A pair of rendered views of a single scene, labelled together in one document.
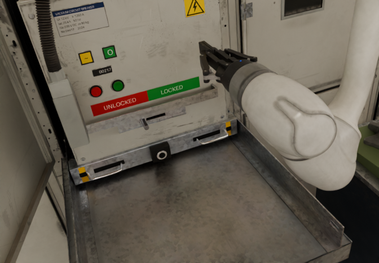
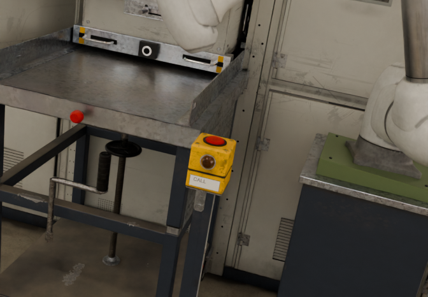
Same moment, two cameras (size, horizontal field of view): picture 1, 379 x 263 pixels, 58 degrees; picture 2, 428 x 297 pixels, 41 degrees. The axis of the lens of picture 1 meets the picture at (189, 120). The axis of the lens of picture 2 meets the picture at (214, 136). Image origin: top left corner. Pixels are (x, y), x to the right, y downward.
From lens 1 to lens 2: 1.18 m
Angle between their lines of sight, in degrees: 26
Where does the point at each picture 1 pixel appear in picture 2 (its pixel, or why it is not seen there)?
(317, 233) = (185, 117)
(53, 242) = (44, 118)
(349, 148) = (196, 5)
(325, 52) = (385, 61)
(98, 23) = not seen: outside the picture
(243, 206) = (162, 94)
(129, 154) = (123, 38)
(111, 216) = (72, 61)
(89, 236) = (47, 58)
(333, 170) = (176, 13)
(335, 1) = not seen: hidden behind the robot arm
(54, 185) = not seen: hidden behind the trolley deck
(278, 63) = (322, 45)
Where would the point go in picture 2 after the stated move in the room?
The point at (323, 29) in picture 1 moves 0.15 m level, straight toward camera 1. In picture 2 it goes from (386, 30) to (356, 30)
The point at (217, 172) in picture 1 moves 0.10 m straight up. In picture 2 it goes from (176, 81) to (180, 49)
